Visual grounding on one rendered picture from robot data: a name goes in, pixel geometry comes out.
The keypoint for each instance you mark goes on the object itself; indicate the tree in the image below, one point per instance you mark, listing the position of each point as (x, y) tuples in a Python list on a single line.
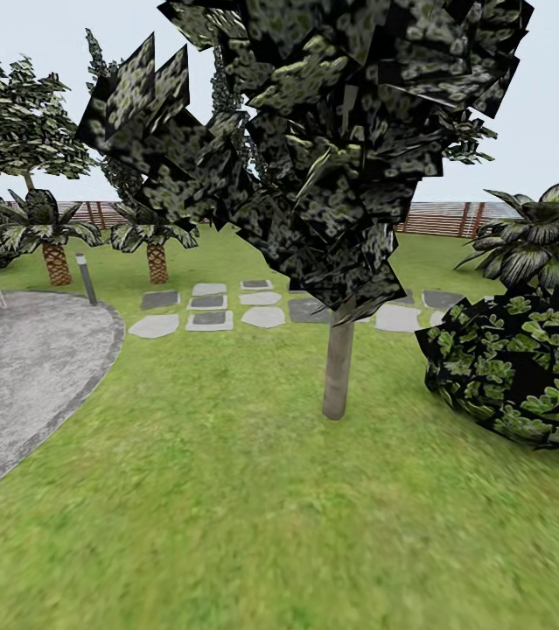
[(222, 100), (119, 175), (468, 132), (44, 141), (260, 164), (356, 102)]

